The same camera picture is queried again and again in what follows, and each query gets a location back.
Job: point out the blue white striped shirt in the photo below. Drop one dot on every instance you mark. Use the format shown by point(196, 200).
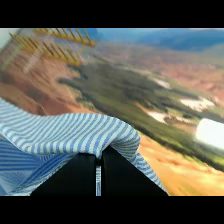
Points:
point(50, 136)

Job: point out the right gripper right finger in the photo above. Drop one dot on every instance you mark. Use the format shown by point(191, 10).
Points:
point(126, 178)

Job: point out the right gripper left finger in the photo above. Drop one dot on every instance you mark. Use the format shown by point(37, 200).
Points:
point(73, 176)

